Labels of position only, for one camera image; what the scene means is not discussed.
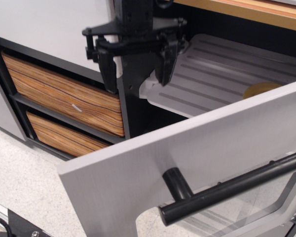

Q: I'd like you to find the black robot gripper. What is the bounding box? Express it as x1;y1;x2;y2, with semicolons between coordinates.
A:
82;0;187;94

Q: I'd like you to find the grey toy oven door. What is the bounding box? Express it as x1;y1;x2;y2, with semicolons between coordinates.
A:
57;82;296;237

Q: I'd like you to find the black oven door handle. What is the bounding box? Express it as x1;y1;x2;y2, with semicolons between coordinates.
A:
158;153;296;226

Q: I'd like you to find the grey oven rack tray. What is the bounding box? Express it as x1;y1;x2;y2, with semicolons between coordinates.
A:
139;34;296;118

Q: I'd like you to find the upper wood-grain fabric bin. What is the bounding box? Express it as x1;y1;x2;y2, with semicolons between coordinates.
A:
1;51;125;137

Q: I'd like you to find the wood-grain fabric bin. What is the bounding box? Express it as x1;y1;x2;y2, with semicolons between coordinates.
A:
27;111;110;157
1;51;125;137

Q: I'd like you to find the grey toy kitchen cabinet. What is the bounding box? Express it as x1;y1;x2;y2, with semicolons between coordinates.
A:
0;0;296;159

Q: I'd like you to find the lower wood-grain fabric bin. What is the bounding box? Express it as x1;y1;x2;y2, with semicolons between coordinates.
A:
27;111;110;157

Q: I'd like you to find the yellow round toy plate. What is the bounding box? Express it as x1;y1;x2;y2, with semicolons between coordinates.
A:
243;82;282;99

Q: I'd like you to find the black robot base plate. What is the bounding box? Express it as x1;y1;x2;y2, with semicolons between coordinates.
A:
7;209;51;237

